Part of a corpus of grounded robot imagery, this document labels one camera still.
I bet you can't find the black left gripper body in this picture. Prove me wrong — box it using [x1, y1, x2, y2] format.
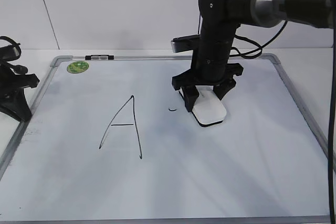
[1, 61, 40, 100]

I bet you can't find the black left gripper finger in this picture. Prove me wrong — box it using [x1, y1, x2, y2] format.
[1, 89, 32, 122]

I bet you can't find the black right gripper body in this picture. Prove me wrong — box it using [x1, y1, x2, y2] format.
[172, 63, 244, 90]

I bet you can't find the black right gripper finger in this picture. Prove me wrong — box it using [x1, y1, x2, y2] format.
[213, 78, 236, 100]
[183, 86, 199, 112]

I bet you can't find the white whiteboard eraser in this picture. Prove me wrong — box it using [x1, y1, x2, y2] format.
[189, 86, 227, 127]

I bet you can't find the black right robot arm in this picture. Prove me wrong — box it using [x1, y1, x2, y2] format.
[171, 0, 335, 111]

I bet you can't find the round green sticker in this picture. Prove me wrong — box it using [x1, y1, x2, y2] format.
[67, 61, 89, 74]

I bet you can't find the grey wrist camera on left arm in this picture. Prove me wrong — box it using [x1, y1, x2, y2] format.
[1, 44, 22, 63]

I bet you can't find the grey wrist camera on arm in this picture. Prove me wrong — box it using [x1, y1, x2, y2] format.
[171, 35, 200, 53]
[1, 44, 22, 63]

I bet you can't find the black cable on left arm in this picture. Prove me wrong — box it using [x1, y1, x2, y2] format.
[0, 35, 29, 75]

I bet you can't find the grey wrist camera on right arm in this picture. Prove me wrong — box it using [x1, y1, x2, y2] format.
[171, 35, 200, 53]

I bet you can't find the white whiteboard with grey frame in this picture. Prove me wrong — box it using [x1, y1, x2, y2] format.
[1, 55, 329, 223]

